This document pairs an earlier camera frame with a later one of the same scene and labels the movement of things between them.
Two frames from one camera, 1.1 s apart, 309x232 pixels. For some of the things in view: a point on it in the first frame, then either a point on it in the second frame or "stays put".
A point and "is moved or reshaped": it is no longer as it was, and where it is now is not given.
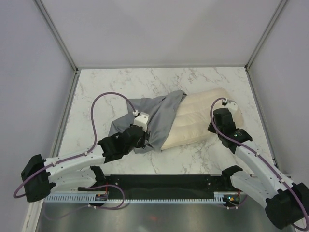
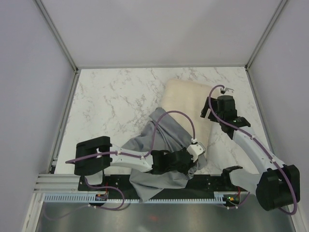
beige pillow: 218,104 is moved or reshaped
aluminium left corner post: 56,34 stays put
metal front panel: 157,217 stays put
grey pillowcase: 162,111 → 168,136
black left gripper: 142,143 → 185,170
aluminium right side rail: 261,115 stays put
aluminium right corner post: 273,18 stays put
